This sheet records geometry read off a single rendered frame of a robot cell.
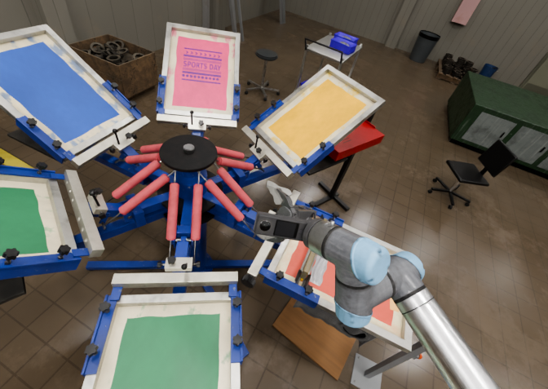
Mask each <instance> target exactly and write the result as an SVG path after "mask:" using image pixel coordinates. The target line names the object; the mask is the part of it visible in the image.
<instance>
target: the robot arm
mask: <svg viewBox="0 0 548 389"><path fill-rule="evenodd" d="M267 188H268V189H269V191H270V193H271V194H272V195H273V198H274V202H275V204H276V205H282V207H281V208H280V209H279V210H278V211H277V214H270V213H266V212H261V211H259V212H257V214H256V219H255V222H254V233H255V234H257V236H258V237H259V238H261V239H263V240H265V241H269V242H272V243H278V242H282V241H284V240H286V239H290V240H295V241H303V244H304V245H305V246H306V247H307V248H309V249H310V251H312V252H313V253H315V254H317V255H319V256H321V257H322V258H323V259H326V260H327V261H329V262H331V263H332V264H334V266H335V295H334V302H335V312H336V315H337V317H338V319H339V320H340V321H341V322H342V323H343V324H345V325H347V326H349V327H352V328H362V327H365V326H366V325H367V324H368V323H369V322H370V320H371V316H372V315H373V308H374V307H376V306H377V305H379V304H381V303H383V302H385V301H387V300H388V299H389V298H392V300H393V301H394V303H395V305H396V306H397V307H398V309H399V310H400V312H401V314H402V315H403V317H404V318H405V320H406V321H407V323H408V324H409V326H410V328H411V329H412V331H413V332H414V334H415V335H416V337H417V338H418V340H419V342H420V343H421V344H422V346H423V347H424V349H425V351H426V353H427V354H428V356H429V357H430V358H431V360H432V361H433V363H434V364H435V366H436V368H437V369H438V370H439V372H440V374H441V375H442V377H443V378H444V380H445V381H446V383H447V384H448V386H449V388H450V389H500V387H499V386H498V385H497V384H496V383H495V381H494V380H493V378H492V377H491V375H490V374H489V373H488V371H487V370H486V368H485V367H484V366H483V365H482V363H481V362H480V360H479V359H478V357H477V356H476V355H475V353H474V352H473V351H472V350H471V348H470V347H469V345H468V344H467V342H466V341H465V339H464V338H463V337H462V336H461V335H460V333H459V332H458V330H457V329H456V327H455V326H454V325H453V323H452V321H451V320H450V319H449V318H448V317H447V315H446V314H445V312H444V311H443V309H442V308H441V307H440V305H439V304H438V303H437V302H436V300H435V299H434V297H433V296H432V294H431V293H430V291H429V290H428V289H427V287H426V286H425V285H424V284H423V282H422V278H423V277H424V275H425V270H424V269H423V266H422V265H423V264H422V262H421V260H420V259H419V258H418V257H417V256H416V255H414V254H412V253H410V252H408V251H401V252H398V253H396V254H391V255H390V254H389V252H388V250H387V249H386V248H385V247H384V246H382V245H379V244H378V243H377V242H375V241H372V240H371V239H369V238H368V237H365V236H361V235H359V234H356V233H354V232H352V231H349V230H347V229H345V228H342V227H340V226H338V225H336V224H335V222H334V221H333V220H331V221H330V222H329V221H327V220H323V219H320V218H316V212H317V211H316V210H313V209H311V208H308V207H306V206H301V205H296V206H293V202H292V199H291V198H290V196H291V195H292V192H291V191H290V190H289V189H288V188H283V187H279V186H278V185H277V184H275V183H273V182H272V181H267ZM304 207H305V208H304ZM313 215H314V218H313Z"/></svg>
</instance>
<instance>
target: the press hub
mask: <svg viewBox="0 0 548 389"><path fill-rule="evenodd" d="M159 155H160V159H161V161H162V162H163V164H164V165H165V166H167V167H169V168H171V169H172V170H176V180H175V182H176V183H178V184H179V204H178V217H177V224H178V225H179V226H180V222H181V217H182V212H183V202H184V199H185V200H192V199H193V185H195V184H198V173H197V172H198V171H200V173H201V174H202V175H203V177H204V178H205V179H206V180H207V179H208V178H211V177H214V176H216V175H215V174H213V173H212V172H210V171H208V170H206V169H207V168H208V167H210V166H212V165H213V164H214V162H215V161H216V159H217V155H218V153H217V148H216V147H215V146H214V144H213V143H212V142H211V141H209V140H208V139H206V138H203V137H201V136H198V135H178V136H175V137H173V138H171V139H168V140H167V141H166V142H165V143H164V144H163V145H162V146H161V147H160V150H159ZM205 182H206V181H205V180H204V179H203V178H202V177H201V176H200V182H199V184H202V185H203V194H202V196H203V195H204V194H205V193H206V192H209V193H211V192H210V191H209V190H208V189H207V187H206V186H205ZM170 184H171V183H170V182H168V183H166V184H165V185H164V186H162V187H161V188H160V189H158V190H157V195H161V194H163V193H166V192H169V191H170ZM216 185H217V186H218V187H219V189H220V190H221V191H223V185H222V183H221V182H218V183H216ZM168 203H169V200H168V201H163V202H162V203H161V204H162V205H163V206H164V207H165V208H166V209H168ZM214 207H215V204H214V203H212V202H210V201H207V200H206V199H203V198H202V210H201V239H200V245H196V253H195V263H196V262H197V261H201V265H200V267H197V266H195V267H192V271H191V272H201V271H203V272H212V270H213V268H206V260H212V258H211V257H210V255H209V254H207V253H206V223H207V222H209V221H210V220H212V219H213V218H214V214H211V213H209V212H207V211H208V210H211V209H212V208H214ZM193 255H194V245H193V248H192V247H191V254H190V258H193Z"/></svg>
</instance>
